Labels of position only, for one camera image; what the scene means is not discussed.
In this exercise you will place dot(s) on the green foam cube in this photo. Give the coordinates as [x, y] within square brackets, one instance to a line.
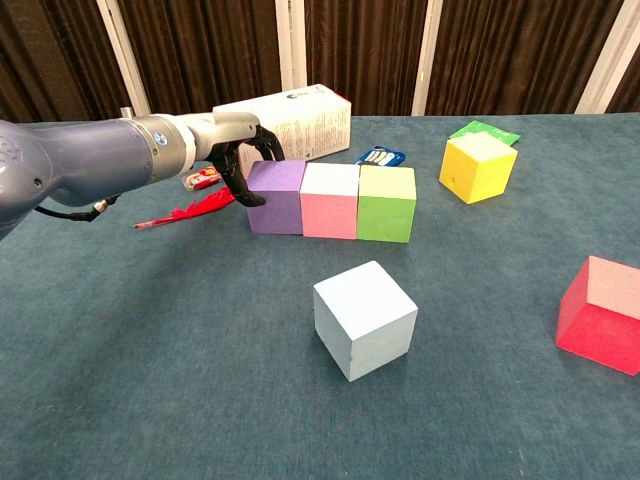
[386, 217]

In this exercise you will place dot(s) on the green sachet packet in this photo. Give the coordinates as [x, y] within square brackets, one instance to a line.
[506, 135]

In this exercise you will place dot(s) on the dark brown curtain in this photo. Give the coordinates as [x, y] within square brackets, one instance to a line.
[210, 50]

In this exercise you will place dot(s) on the blue cookie packet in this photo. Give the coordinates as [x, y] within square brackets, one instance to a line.
[382, 157]

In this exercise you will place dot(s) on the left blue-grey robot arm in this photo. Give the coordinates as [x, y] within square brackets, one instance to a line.
[90, 160]

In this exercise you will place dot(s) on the white frame pole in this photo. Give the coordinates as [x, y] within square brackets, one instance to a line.
[607, 60]
[426, 60]
[125, 60]
[290, 45]

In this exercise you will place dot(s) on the small red candy packet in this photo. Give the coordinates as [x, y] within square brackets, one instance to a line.
[202, 180]

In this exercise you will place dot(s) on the light blue foam cube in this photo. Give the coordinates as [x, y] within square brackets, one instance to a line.
[365, 320]

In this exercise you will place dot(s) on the yellow foam cube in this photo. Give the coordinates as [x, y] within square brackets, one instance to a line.
[475, 175]

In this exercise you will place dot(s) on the white cardboard carton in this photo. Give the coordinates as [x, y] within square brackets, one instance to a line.
[320, 125]

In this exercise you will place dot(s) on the teal table cloth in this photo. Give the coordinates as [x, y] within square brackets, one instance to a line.
[200, 400]

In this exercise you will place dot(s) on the purple foam cube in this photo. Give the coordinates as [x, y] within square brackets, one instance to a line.
[275, 215]

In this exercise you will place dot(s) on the red foam cube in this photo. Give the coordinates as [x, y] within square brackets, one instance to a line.
[595, 335]

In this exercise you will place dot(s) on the red feather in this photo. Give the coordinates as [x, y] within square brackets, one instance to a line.
[200, 206]

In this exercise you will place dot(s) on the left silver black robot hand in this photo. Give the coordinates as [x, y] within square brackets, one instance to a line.
[225, 130]

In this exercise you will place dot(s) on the pink foam cube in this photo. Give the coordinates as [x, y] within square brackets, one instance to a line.
[330, 215]

